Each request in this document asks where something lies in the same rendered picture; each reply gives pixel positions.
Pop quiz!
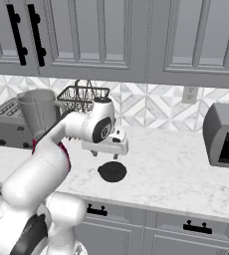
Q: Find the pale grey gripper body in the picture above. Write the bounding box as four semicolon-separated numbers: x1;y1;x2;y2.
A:
81;137;129;156

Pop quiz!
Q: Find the black round blender lid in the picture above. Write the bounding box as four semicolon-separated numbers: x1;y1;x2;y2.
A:
97;160;128;183

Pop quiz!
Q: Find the grey clear blender jar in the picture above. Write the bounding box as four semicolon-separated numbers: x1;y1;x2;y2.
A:
16;88;65;141

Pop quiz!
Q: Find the grey drawer front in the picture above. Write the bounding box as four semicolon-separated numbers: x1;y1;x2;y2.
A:
76;195;148;228
143;208;229;241

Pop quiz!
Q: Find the grey base cupboard door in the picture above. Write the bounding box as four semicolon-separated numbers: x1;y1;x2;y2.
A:
141;226;229;255
73;220;146;255

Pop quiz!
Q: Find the grey toaster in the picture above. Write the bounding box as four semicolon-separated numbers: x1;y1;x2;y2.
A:
0;97;35;149

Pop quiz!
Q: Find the grey coffee machine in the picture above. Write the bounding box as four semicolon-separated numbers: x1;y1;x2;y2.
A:
202;102;229;170

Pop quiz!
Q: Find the black wire dish rack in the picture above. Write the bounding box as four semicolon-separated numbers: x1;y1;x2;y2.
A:
56;79;112;115

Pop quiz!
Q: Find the short black drawer handle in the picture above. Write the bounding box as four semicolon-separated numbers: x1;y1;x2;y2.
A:
182;219;213;235
86;203;109;217

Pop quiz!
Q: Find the white wall socket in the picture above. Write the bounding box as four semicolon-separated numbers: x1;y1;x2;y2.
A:
181;85;199;105

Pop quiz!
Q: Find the long black cupboard handle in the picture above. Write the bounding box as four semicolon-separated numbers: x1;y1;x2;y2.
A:
5;3;29;67
27;3;48;68

